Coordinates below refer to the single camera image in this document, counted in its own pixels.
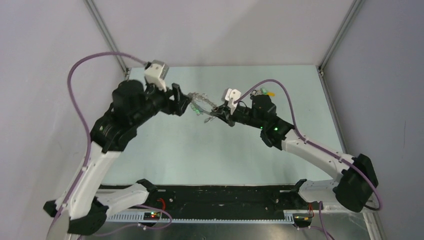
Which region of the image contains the left aluminium frame post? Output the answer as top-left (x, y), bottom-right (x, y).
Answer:
top-left (83, 0), bottom-right (129, 77)

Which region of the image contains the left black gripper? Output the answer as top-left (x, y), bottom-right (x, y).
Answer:
top-left (131, 79), bottom-right (193, 128)

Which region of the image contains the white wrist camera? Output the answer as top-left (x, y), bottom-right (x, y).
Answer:
top-left (144, 60), bottom-right (169, 92)
top-left (223, 88), bottom-right (242, 115)

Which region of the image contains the left small circuit board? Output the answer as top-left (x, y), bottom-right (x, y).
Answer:
top-left (143, 211), bottom-right (162, 221)

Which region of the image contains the bunch of coloured keys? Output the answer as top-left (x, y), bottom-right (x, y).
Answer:
top-left (250, 87), bottom-right (275, 97)

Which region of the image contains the aluminium frame post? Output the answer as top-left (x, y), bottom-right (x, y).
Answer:
top-left (317, 0), bottom-right (365, 77)
top-left (83, 0), bottom-right (129, 77)

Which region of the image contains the small circuit board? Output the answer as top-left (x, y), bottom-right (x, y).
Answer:
top-left (143, 211), bottom-right (162, 221)
top-left (293, 215), bottom-right (311, 223)

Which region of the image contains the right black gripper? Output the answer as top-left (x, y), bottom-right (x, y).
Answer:
top-left (211, 102), bottom-right (265, 130)

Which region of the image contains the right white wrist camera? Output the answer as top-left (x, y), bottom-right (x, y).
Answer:
top-left (223, 88), bottom-right (242, 115)

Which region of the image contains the large silver keyring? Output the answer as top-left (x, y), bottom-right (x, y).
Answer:
top-left (188, 92), bottom-right (218, 124)

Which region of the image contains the right aluminium frame post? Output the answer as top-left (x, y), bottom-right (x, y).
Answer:
top-left (317, 0), bottom-right (365, 77)

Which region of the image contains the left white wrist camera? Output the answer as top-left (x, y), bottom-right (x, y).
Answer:
top-left (144, 60), bottom-right (169, 92)

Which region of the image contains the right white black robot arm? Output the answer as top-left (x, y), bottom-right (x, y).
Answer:
top-left (211, 95), bottom-right (382, 213)

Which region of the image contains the grey slotted cable duct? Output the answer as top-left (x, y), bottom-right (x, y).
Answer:
top-left (106, 211), bottom-right (294, 224)

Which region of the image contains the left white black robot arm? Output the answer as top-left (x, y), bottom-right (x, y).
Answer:
top-left (43, 80), bottom-right (192, 240)

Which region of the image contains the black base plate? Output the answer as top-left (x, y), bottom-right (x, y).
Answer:
top-left (125, 185), bottom-right (311, 220)

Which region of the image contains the right small circuit board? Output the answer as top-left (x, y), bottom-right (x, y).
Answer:
top-left (293, 215), bottom-right (311, 223)

